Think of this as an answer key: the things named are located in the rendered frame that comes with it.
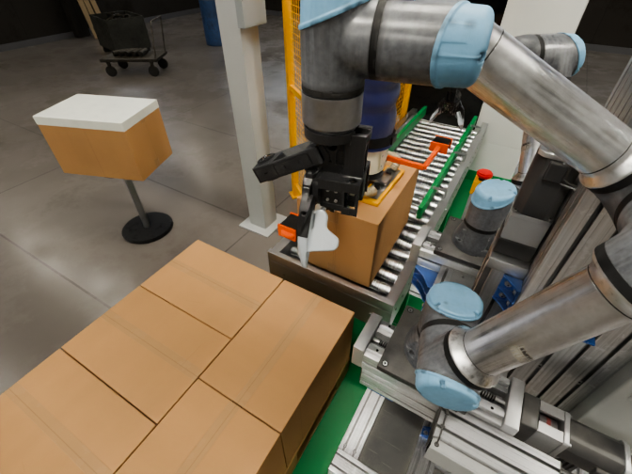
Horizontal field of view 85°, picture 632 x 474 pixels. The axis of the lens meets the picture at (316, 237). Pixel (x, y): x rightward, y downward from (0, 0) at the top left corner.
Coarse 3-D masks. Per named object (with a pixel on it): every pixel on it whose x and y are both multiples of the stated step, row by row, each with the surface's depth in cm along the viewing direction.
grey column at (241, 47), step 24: (216, 0) 187; (240, 48) 197; (240, 72) 207; (240, 96) 218; (264, 96) 228; (240, 120) 230; (264, 120) 236; (240, 144) 243; (264, 144) 245; (264, 192) 266; (264, 216) 278
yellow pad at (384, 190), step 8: (384, 168) 173; (400, 168) 173; (392, 176) 167; (400, 176) 168; (376, 184) 157; (392, 184) 162; (384, 192) 157; (360, 200) 155; (368, 200) 153; (376, 200) 152
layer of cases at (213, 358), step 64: (192, 256) 187; (128, 320) 156; (192, 320) 156; (256, 320) 156; (320, 320) 156; (64, 384) 134; (128, 384) 134; (192, 384) 134; (256, 384) 134; (320, 384) 147; (0, 448) 117; (64, 448) 117; (128, 448) 117; (192, 448) 117; (256, 448) 117
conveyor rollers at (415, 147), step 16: (416, 128) 309; (432, 128) 311; (448, 128) 312; (400, 144) 287; (416, 144) 289; (464, 144) 287; (416, 160) 268; (432, 176) 249; (448, 176) 252; (416, 192) 233; (416, 208) 219; (432, 208) 222; (416, 224) 206; (400, 240) 196; (400, 256) 188; (384, 272) 177; (384, 288) 170
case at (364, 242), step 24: (408, 168) 177; (408, 192) 179; (336, 216) 152; (360, 216) 147; (384, 216) 147; (360, 240) 153; (384, 240) 164; (312, 264) 181; (336, 264) 171; (360, 264) 162
